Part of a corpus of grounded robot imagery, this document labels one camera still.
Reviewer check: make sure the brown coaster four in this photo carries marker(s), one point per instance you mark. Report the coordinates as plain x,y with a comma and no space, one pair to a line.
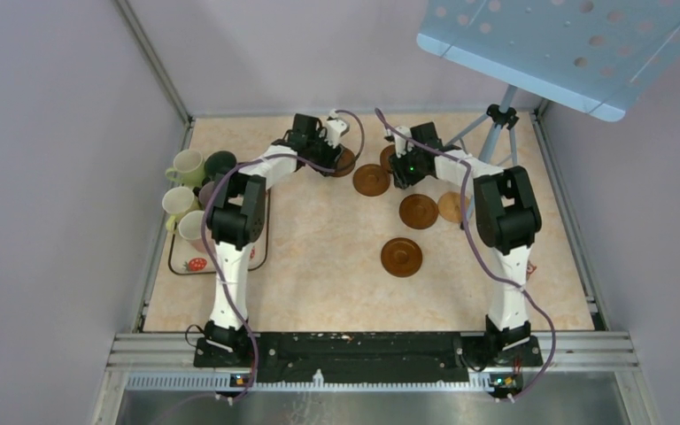
418,211

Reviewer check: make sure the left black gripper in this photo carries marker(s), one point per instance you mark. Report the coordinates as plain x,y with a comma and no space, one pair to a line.
332,154

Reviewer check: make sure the blue perforated music stand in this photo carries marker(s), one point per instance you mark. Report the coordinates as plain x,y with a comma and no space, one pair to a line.
596,57

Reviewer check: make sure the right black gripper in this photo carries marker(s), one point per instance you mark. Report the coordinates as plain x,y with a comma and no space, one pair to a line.
400,179

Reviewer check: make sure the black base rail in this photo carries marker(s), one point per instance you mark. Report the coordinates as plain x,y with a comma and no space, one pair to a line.
365,358

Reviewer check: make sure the brown coaster one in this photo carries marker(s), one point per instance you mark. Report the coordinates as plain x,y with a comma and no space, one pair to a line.
345,163

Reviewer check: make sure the dark green cup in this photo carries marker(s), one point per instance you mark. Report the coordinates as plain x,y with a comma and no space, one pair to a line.
220,162

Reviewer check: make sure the strawberry print tray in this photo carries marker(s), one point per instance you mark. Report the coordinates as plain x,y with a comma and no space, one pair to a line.
184,260

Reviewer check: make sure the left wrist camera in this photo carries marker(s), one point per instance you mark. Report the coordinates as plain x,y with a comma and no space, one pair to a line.
335,128

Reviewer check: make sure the silver tripod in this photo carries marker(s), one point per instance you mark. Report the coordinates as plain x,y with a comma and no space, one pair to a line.
503,117

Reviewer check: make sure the purple cup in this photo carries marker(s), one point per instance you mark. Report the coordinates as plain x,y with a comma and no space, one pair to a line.
205,193

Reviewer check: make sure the brown coaster five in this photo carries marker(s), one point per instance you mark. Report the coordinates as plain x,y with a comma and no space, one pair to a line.
401,257

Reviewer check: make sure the pink cup near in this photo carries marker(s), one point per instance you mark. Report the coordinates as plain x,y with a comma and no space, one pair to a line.
189,229

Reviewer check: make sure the light wooden coaster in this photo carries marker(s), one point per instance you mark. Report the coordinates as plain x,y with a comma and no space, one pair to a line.
452,206

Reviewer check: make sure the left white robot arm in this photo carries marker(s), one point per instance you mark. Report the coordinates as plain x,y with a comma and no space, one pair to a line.
235,217

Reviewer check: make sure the brown coaster three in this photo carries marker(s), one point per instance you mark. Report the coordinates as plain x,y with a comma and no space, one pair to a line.
371,180

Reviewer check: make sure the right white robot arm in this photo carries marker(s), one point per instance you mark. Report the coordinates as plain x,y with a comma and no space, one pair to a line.
507,221

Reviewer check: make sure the red small toy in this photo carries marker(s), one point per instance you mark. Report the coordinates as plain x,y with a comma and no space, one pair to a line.
530,270

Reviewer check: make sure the brown coaster two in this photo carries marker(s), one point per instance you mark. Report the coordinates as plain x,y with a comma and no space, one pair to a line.
384,157

